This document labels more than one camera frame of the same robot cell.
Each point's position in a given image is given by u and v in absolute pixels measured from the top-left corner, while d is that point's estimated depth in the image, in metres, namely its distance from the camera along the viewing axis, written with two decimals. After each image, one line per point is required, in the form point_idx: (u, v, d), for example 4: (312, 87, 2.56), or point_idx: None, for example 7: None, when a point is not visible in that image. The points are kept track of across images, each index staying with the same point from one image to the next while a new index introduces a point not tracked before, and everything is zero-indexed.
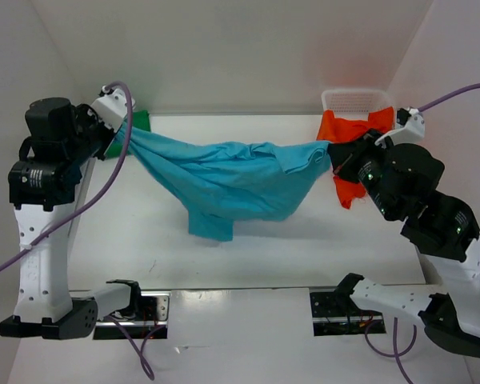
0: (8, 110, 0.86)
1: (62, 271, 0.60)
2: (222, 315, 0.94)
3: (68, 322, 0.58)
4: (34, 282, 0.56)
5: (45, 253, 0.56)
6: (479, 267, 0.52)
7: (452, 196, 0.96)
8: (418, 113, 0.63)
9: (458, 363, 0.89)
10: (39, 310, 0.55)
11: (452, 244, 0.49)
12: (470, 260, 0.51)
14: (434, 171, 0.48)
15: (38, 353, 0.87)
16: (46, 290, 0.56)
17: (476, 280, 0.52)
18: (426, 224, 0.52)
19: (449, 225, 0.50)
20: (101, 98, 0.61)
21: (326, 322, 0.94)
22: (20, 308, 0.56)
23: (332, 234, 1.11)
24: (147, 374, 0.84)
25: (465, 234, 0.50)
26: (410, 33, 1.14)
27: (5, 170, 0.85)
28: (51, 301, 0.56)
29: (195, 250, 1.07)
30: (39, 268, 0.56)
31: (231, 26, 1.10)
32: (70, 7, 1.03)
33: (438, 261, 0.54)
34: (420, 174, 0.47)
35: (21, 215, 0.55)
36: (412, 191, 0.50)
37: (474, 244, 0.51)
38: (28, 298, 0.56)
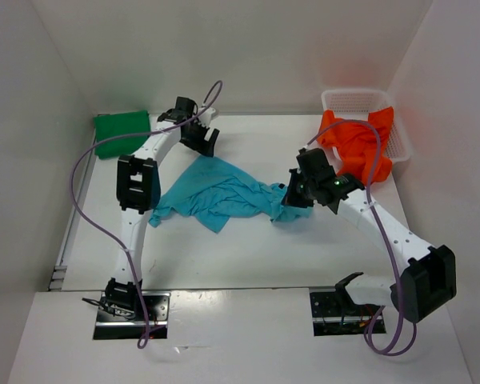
0: (8, 112, 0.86)
1: (163, 153, 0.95)
2: (223, 316, 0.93)
3: (157, 174, 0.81)
4: (152, 142, 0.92)
5: (164, 136, 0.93)
6: (366, 204, 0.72)
7: (450, 196, 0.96)
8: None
9: (458, 364, 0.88)
10: (148, 154, 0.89)
11: (336, 192, 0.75)
12: (351, 199, 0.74)
14: (314, 153, 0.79)
15: (37, 354, 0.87)
16: (156, 150, 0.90)
17: (366, 212, 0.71)
18: (324, 188, 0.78)
19: (333, 183, 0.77)
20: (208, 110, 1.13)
21: (326, 322, 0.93)
22: (137, 154, 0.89)
23: (332, 233, 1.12)
24: (138, 345, 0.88)
25: (344, 186, 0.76)
26: (410, 32, 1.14)
27: (6, 169, 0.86)
28: (156, 156, 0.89)
29: (195, 249, 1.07)
30: (157, 140, 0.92)
31: (230, 27, 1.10)
32: (70, 9, 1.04)
33: (343, 214, 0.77)
34: (306, 156, 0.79)
35: (161, 123, 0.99)
36: (310, 171, 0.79)
37: (358, 191, 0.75)
38: (145, 150, 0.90)
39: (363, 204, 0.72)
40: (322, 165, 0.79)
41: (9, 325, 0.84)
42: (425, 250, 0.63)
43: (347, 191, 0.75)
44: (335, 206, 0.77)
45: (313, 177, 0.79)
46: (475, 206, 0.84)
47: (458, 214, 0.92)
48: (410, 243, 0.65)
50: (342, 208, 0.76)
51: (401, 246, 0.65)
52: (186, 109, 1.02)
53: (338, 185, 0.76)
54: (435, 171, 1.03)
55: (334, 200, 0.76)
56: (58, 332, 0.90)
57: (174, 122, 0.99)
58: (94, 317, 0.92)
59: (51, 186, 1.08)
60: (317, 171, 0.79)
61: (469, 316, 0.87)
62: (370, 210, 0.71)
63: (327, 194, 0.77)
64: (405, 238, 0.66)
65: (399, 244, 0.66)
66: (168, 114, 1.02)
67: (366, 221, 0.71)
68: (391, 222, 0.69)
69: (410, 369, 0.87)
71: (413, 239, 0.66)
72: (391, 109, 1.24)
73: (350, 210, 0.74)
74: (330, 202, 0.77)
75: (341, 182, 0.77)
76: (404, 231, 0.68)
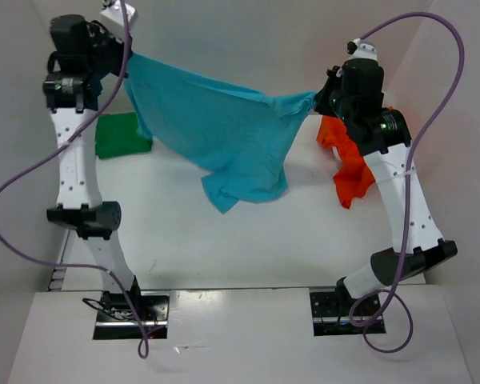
0: (8, 111, 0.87)
1: (93, 170, 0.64)
2: (222, 316, 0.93)
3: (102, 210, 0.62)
4: (71, 173, 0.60)
5: (79, 150, 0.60)
6: (402, 169, 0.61)
7: (450, 195, 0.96)
8: (364, 41, 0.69)
9: (458, 364, 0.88)
10: (78, 198, 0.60)
11: (378, 136, 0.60)
12: (390, 156, 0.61)
14: (372, 68, 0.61)
15: (37, 354, 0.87)
16: (82, 180, 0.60)
17: (398, 179, 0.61)
18: (361, 120, 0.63)
19: (377, 122, 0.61)
20: (103, 13, 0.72)
21: (326, 322, 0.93)
22: (61, 200, 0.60)
23: (333, 233, 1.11)
24: (140, 354, 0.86)
25: (389, 134, 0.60)
26: (410, 32, 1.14)
27: (6, 168, 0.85)
28: (87, 190, 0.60)
29: (195, 250, 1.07)
30: (76, 162, 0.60)
31: (230, 26, 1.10)
32: (70, 8, 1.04)
33: (370, 164, 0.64)
34: (360, 72, 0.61)
35: (57, 118, 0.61)
36: (356, 90, 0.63)
37: (401, 148, 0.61)
38: (67, 189, 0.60)
39: (399, 168, 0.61)
40: (374, 90, 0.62)
41: (9, 325, 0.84)
42: (434, 242, 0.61)
43: (390, 143, 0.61)
44: (366, 148, 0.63)
45: (355, 100, 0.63)
46: (475, 205, 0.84)
47: (458, 214, 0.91)
48: (426, 230, 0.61)
50: (373, 158, 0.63)
51: (415, 231, 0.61)
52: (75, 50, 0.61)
53: (382, 129, 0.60)
54: (436, 170, 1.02)
55: (371, 142, 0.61)
56: (58, 331, 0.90)
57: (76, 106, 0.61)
58: (94, 317, 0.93)
59: (50, 185, 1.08)
60: (363, 93, 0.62)
61: (469, 315, 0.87)
62: (402, 180, 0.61)
63: (364, 131, 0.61)
64: (422, 222, 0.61)
65: (414, 228, 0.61)
66: (56, 84, 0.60)
67: (393, 187, 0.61)
68: (417, 200, 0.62)
69: (410, 369, 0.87)
71: (429, 226, 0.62)
72: (391, 109, 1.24)
73: (382, 168, 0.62)
74: (362, 142, 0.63)
75: (388, 126, 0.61)
76: (425, 214, 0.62)
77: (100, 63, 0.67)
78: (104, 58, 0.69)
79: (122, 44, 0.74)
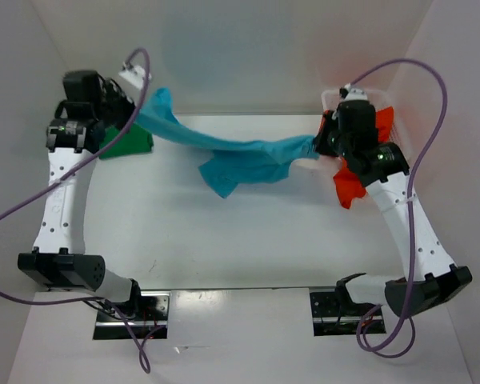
0: (7, 111, 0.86)
1: (78, 214, 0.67)
2: (222, 315, 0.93)
3: (82, 260, 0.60)
4: (56, 214, 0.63)
5: (68, 190, 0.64)
6: (403, 196, 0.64)
7: (450, 196, 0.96)
8: (354, 87, 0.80)
9: (458, 363, 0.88)
10: (58, 241, 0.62)
11: (375, 167, 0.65)
12: (390, 184, 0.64)
14: (362, 107, 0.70)
15: (37, 354, 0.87)
16: (66, 222, 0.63)
17: (401, 206, 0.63)
18: (359, 154, 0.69)
19: (374, 154, 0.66)
20: (123, 73, 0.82)
21: (326, 322, 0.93)
22: (40, 241, 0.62)
23: (333, 233, 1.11)
24: (143, 368, 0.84)
25: (388, 164, 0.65)
26: (410, 31, 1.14)
27: (5, 169, 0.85)
28: (69, 233, 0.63)
29: (195, 250, 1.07)
30: (63, 202, 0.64)
31: (230, 26, 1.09)
32: (70, 8, 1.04)
33: (374, 194, 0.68)
34: (354, 110, 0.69)
35: (54, 157, 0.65)
36: (351, 127, 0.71)
37: (400, 176, 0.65)
38: (50, 229, 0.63)
39: (400, 195, 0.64)
40: (368, 126, 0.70)
41: (8, 325, 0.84)
42: (446, 267, 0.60)
43: (388, 172, 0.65)
44: (367, 179, 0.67)
45: (351, 136, 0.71)
46: (475, 206, 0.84)
47: (458, 214, 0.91)
48: (435, 256, 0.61)
50: (374, 187, 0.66)
51: (424, 258, 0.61)
52: (86, 99, 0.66)
53: (379, 159, 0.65)
54: (437, 170, 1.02)
55: (370, 172, 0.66)
56: (58, 332, 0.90)
57: (73, 147, 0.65)
58: (94, 317, 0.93)
59: None
60: (358, 130, 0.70)
61: (469, 315, 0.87)
62: (405, 206, 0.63)
63: (363, 163, 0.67)
64: (430, 249, 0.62)
65: (422, 254, 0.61)
66: (64, 126, 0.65)
67: (396, 214, 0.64)
68: (422, 226, 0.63)
69: (410, 369, 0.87)
71: (438, 251, 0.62)
72: (390, 109, 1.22)
73: (384, 197, 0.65)
74: (362, 174, 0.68)
75: (386, 157, 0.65)
76: (432, 240, 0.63)
77: (105, 114, 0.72)
78: (112, 110, 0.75)
79: (131, 104, 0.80)
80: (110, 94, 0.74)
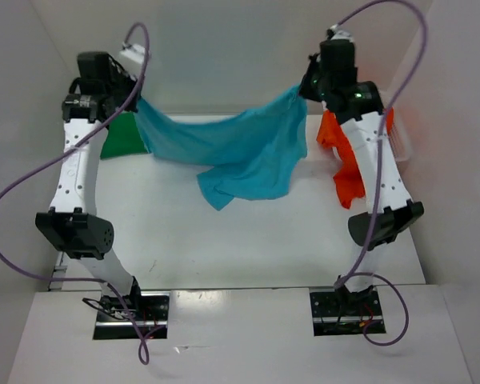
0: (7, 111, 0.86)
1: (93, 178, 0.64)
2: (222, 316, 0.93)
3: (94, 219, 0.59)
4: (71, 178, 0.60)
5: (83, 156, 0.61)
6: (374, 134, 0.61)
7: (450, 195, 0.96)
8: (341, 28, 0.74)
9: (458, 363, 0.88)
10: (73, 202, 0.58)
11: (352, 103, 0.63)
12: (362, 122, 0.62)
14: (342, 44, 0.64)
15: (36, 354, 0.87)
16: (81, 184, 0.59)
17: (370, 144, 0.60)
18: (337, 90, 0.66)
19: (352, 92, 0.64)
20: (124, 53, 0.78)
21: (326, 322, 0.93)
22: (55, 202, 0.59)
23: (334, 233, 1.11)
24: (141, 361, 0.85)
25: (362, 102, 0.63)
26: (410, 31, 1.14)
27: (5, 168, 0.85)
28: (84, 195, 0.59)
29: (195, 250, 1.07)
30: (77, 167, 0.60)
31: (230, 25, 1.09)
32: (70, 8, 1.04)
33: (346, 131, 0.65)
34: (333, 45, 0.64)
35: (68, 127, 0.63)
36: (329, 66, 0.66)
37: (374, 115, 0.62)
38: (64, 191, 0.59)
39: (372, 134, 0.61)
40: (347, 64, 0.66)
41: (8, 325, 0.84)
42: (403, 202, 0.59)
43: (362, 110, 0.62)
44: (343, 118, 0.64)
45: (330, 75, 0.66)
46: (475, 205, 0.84)
47: (458, 214, 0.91)
48: (394, 191, 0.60)
50: (348, 126, 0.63)
51: (386, 193, 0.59)
52: (100, 78, 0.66)
53: (357, 97, 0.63)
54: (437, 170, 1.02)
55: (346, 110, 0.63)
56: (58, 332, 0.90)
57: (87, 118, 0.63)
58: (94, 317, 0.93)
59: (49, 186, 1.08)
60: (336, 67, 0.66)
61: (470, 315, 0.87)
62: (375, 144, 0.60)
63: (340, 101, 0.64)
64: (391, 185, 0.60)
65: (385, 189, 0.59)
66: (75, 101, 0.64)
67: (365, 152, 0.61)
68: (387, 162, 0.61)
69: (410, 369, 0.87)
71: (398, 187, 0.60)
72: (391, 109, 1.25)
73: (354, 134, 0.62)
74: (338, 111, 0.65)
75: (362, 94, 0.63)
76: (394, 177, 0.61)
77: (116, 90, 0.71)
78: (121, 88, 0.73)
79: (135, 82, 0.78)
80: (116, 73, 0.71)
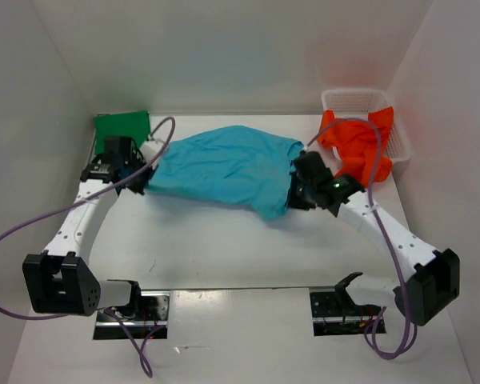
0: (8, 112, 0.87)
1: (92, 233, 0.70)
2: (222, 314, 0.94)
3: (84, 268, 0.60)
4: (73, 224, 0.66)
5: (90, 208, 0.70)
6: (367, 207, 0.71)
7: (449, 196, 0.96)
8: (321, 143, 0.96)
9: (458, 363, 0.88)
10: (67, 245, 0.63)
11: (336, 194, 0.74)
12: (352, 202, 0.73)
14: (310, 155, 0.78)
15: (37, 354, 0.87)
16: (80, 231, 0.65)
17: (367, 216, 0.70)
18: (321, 189, 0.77)
19: (331, 185, 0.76)
20: None
21: (326, 322, 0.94)
22: (50, 245, 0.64)
23: (333, 234, 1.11)
24: (146, 373, 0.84)
25: (343, 190, 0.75)
26: (410, 32, 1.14)
27: (6, 169, 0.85)
28: (80, 241, 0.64)
29: (194, 250, 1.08)
30: (82, 217, 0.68)
31: (230, 26, 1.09)
32: (69, 9, 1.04)
33: (344, 217, 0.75)
34: (303, 159, 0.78)
35: (84, 185, 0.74)
36: (308, 174, 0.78)
37: (358, 194, 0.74)
38: (62, 236, 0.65)
39: (364, 208, 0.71)
40: (319, 166, 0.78)
41: (8, 326, 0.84)
42: (430, 254, 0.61)
43: (347, 194, 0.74)
44: (335, 208, 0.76)
45: (310, 179, 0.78)
46: (475, 206, 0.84)
47: (458, 214, 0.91)
48: (416, 247, 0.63)
50: (342, 211, 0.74)
51: (406, 251, 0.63)
52: (120, 154, 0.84)
53: (336, 187, 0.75)
54: (436, 171, 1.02)
55: (334, 202, 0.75)
56: (58, 333, 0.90)
57: (102, 179, 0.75)
58: (94, 317, 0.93)
59: (50, 186, 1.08)
60: (312, 173, 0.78)
61: (469, 315, 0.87)
62: (371, 214, 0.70)
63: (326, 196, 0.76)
64: (409, 243, 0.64)
65: (403, 249, 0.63)
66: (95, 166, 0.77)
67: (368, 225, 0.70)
68: (393, 226, 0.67)
69: (410, 369, 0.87)
71: (417, 243, 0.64)
72: (391, 109, 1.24)
73: (352, 214, 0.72)
74: (328, 203, 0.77)
75: (341, 183, 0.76)
76: (409, 236, 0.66)
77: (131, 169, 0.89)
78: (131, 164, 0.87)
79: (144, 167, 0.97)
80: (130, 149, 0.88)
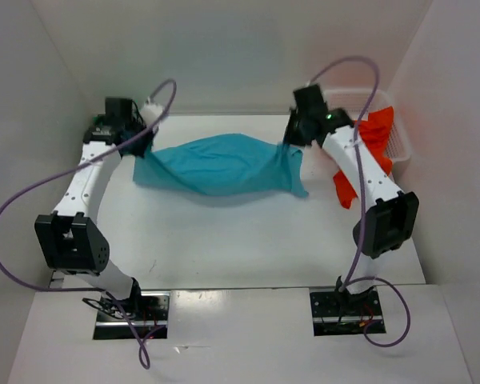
0: (8, 111, 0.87)
1: (98, 196, 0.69)
2: (222, 315, 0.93)
3: (94, 228, 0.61)
4: (79, 186, 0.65)
5: (95, 170, 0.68)
6: (351, 142, 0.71)
7: (449, 195, 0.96)
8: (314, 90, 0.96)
9: (458, 362, 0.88)
10: (76, 206, 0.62)
11: (326, 126, 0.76)
12: (338, 135, 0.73)
14: (310, 89, 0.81)
15: (37, 354, 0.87)
16: (87, 193, 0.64)
17: (348, 150, 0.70)
18: (314, 119, 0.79)
19: (324, 118, 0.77)
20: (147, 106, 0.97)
21: (326, 322, 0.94)
22: (60, 206, 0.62)
23: (333, 233, 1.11)
24: (143, 365, 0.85)
25: (334, 122, 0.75)
26: (410, 32, 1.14)
27: (6, 168, 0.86)
28: (88, 202, 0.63)
29: (194, 249, 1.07)
30: (87, 178, 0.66)
31: (230, 26, 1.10)
32: (69, 9, 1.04)
33: (330, 149, 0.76)
34: (300, 90, 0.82)
35: (87, 148, 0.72)
36: (302, 103, 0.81)
37: (347, 129, 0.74)
38: (70, 198, 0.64)
39: (348, 142, 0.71)
40: (316, 102, 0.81)
41: (8, 326, 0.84)
42: (394, 193, 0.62)
43: (336, 126, 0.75)
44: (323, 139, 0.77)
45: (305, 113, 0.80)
46: (475, 205, 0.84)
47: (458, 213, 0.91)
48: (382, 185, 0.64)
50: (327, 142, 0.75)
51: (372, 186, 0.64)
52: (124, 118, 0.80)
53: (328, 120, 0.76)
54: (437, 170, 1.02)
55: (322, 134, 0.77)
56: (58, 333, 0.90)
57: (105, 141, 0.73)
58: (94, 316, 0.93)
59: (49, 186, 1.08)
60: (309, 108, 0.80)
61: (469, 315, 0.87)
62: (353, 149, 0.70)
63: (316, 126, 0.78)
64: (378, 180, 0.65)
65: (371, 184, 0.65)
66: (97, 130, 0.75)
67: (347, 158, 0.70)
68: (370, 163, 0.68)
69: (410, 368, 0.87)
71: (385, 182, 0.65)
72: (391, 109, 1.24)
73: (335, 146, 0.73)
74: (318, 135, 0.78)
75: (333, 116, 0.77)
76: (380, 174, 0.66)
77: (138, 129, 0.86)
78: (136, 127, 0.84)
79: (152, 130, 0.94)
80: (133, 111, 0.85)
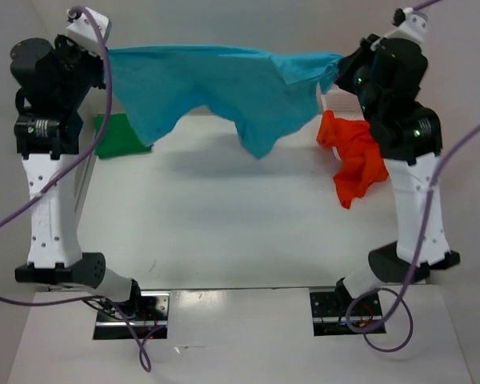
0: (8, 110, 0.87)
1: (70, 221, 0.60)
2: (222, 315, 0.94)
3: (79, 266, 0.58)
4: (45, 228, 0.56)
5: (53, 202, 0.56)
6: (426, 182, 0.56)
7: (450, 194, 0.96)
8: (416, 13, 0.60)
9: (458, 363, 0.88)
10: (51, 256, 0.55)
11: (407, 142, 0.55)
12: (417, 168, 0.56)
14: (412, 59, 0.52)
15: (36, 354, 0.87)
16: (58, 235, 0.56)
17: (419, 194, 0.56)
18: (388, 118, 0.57)
19: (410, 125, 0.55)
20: (69, 27, 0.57)
21: (326, 322, 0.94)
22: (32, 256, 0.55)
23: (334, 233, 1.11)
24: (144, 368, 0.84)
25: (422, 141, 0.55)
26: None
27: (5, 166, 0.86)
28: (62, 246, 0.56)
29: (194, 249, 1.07)
30: (49, 215, 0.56)
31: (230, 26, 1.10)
32: None
33: (393, 170, 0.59)
34: (401, 61, 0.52)
35: (28, 165, 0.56)
36: (389, 85, 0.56)
37: (431, 158, 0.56)
38: (40, 245, 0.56)
39: (423, 182, 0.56)
40: (410, 84, 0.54)
41: (7, 325, 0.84)
42: (442, 256, 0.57)
43: (418, 154, 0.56)
44: (392, 152, 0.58)
45: (388, 94, 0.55)
46: (475, 204, 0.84)
47: (458, 213, 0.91)
48: (436, 244, 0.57)
50: (398, 166, 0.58)
51: (426, 246, 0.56)
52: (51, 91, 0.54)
53: (415, 134, 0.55)
54: None
55: (400, 146, 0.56)
56: (58, 333, 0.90)
57: (50, 153, 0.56)
58: (94, 316, 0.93)
59: None
60: (398, 86, 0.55)
61: (469, 314, 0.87)
62: (424, 195, 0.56)
63: (394, 135, 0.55)
64: (434, 238, 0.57)
65: (428, 242, 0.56)
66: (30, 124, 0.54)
67: (411, 200, 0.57)
68: (434, 214, 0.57)
69: (410, 369, 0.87)
71: (439, 240, 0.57)
72: None
73: (405, 178, 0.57)
74: (389, 146, 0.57)
75: (422, 131, 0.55)
76: (438, 229, 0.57)
77: (77, 83, 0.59)
78: (82, 78, 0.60)
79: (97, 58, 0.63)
80: (70, 58, 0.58)
